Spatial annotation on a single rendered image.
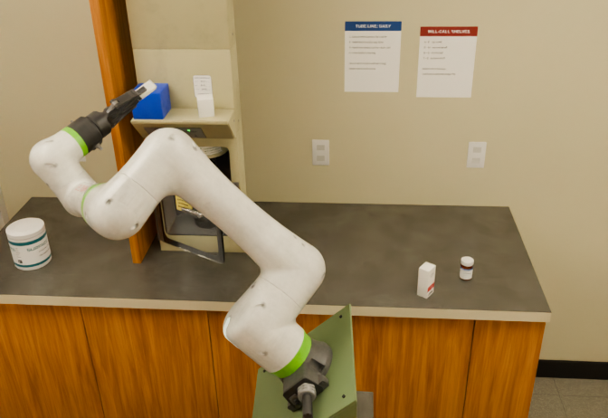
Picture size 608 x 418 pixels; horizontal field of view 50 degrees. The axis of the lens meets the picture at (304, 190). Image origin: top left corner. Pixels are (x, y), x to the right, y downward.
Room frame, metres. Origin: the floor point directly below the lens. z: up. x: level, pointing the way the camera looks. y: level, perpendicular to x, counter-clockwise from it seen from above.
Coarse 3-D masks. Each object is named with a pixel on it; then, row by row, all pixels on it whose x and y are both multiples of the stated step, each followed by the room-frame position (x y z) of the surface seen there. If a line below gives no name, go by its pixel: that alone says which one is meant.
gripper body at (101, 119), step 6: (108, 108) 1.73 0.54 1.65; (90, 114) 1.71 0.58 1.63; (96, 114) 1.71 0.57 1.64; (102, 114) 1.71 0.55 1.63; (108, 114) 1.71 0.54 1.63; (114, 114) 1.74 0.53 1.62; (90, 120) 1.69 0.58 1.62; (96, 120) 1.69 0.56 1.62; (102, 120) 1.70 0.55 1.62; (108, 120) 1.73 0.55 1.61; (102, 126) 1.69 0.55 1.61; (108, 126) 1.70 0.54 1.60; (102, 132) 1.69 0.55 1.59; (108, 132) 1.70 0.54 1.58
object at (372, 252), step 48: (0, 240) 2.19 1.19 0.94; (48, 240) 2.19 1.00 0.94; (96, 240) 2.18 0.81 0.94; (336, 240) 2.14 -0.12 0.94; (384, 240) 2.13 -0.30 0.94; (432, 240) 2.12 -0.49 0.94; (480, 240) 2.12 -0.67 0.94; (0, 288) 1.88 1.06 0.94; (48, 288) 1.87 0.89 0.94; (96, 288) 1.86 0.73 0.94; (144, 288) 1.86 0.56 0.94; (192, 288) 1.85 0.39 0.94; (240, 288) 1.84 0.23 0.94; (336, 288) 1.83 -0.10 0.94; (384, 288) 1.83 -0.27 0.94; (480, 288) 1.81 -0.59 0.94; (528, 288) 1.81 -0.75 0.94
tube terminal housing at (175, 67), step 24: (144, 72) 2.09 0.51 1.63; (168, 72) 2.08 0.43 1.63; (192, 72) 2.08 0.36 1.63; (216, 72) 2.07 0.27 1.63; (192, 96) 2.08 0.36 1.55; (216, 96) 2.07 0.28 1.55; (240, 120) 2.15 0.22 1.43; (216, 144) 2.07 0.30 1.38; (240, 144) 2.12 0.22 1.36; (240, 168) 2.09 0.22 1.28
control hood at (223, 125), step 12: (132, 120) 1.98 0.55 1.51; (144, 120) 1.98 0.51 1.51; (156, 120) 1.97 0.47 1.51; (168, 120) 1.97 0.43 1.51; (180, 120) 1.97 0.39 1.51; (192, 120) 1.96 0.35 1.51; (204, 120) 1.96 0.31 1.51; (216, 120) 1.96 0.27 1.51; (228, 120) 1.96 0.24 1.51; (144, 132) 2.03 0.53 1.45; (204, 132) 2.01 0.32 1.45; (216, 132) 2.00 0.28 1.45; (228, 132) 2.00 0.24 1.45
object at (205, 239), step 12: (168, 204) 2.04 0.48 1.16; (168, 216) 2.05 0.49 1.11; (180, 216) 2.01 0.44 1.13; (192, 216) 1.98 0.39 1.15; (204, 216) 1.95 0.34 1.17; (168, 228) 2.05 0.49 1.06; (180, 228) 2.02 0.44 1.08; (192, 228) 1.98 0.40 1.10; (204, 228) 1.95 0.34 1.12; (216, 228) 1.92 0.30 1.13; (168, 240) 2.06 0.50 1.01; (180, 240) 2.02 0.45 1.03; (192, 240) 1.99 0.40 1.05; (204, 240) 1.95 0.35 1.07; (216, 240) 1.92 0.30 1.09; (192, 252) 1.99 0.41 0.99; (204, 252) 1.96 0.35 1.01; (216, 252) 1.93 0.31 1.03
